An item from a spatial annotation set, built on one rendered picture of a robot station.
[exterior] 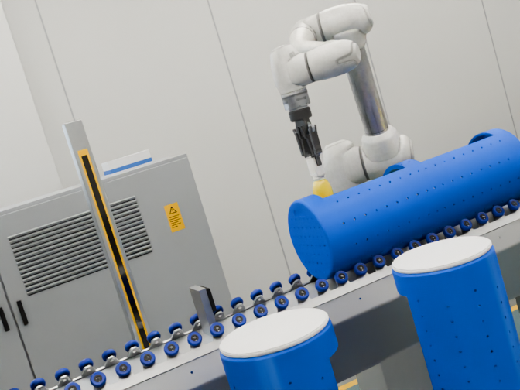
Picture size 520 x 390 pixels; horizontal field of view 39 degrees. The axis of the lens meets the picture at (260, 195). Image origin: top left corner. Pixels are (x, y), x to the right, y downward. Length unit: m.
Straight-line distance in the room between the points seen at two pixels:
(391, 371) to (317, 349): 1.54
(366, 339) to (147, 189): 1.73
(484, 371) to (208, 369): 0.78
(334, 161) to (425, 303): 1.27
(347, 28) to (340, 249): 0.95
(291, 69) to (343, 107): 3.28
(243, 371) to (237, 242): 3.61
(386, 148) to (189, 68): 2.46
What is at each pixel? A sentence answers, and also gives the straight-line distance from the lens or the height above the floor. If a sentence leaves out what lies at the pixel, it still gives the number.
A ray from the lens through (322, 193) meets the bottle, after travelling 2.45.
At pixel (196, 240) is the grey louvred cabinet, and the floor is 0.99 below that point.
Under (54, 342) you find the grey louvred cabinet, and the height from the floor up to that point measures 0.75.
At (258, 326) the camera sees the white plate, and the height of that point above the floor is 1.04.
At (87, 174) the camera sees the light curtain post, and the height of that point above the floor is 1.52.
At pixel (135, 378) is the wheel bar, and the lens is 2.20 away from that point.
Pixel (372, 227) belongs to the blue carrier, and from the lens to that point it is 2.42.
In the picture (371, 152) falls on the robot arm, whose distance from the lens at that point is 3.11.
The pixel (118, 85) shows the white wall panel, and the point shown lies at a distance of 5.14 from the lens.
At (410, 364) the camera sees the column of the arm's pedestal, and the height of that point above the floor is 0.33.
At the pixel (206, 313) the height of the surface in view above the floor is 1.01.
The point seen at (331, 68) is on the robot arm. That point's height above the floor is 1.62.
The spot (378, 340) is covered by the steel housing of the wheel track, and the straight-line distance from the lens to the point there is 2.52.
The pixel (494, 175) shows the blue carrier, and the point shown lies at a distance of 2.71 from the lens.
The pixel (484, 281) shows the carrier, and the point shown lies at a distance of 2.02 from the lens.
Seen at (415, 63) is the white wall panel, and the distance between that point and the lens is 6.04.
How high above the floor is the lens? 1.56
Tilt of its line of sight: 6 degrees down
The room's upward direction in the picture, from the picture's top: 17 degrees counter-clockwise
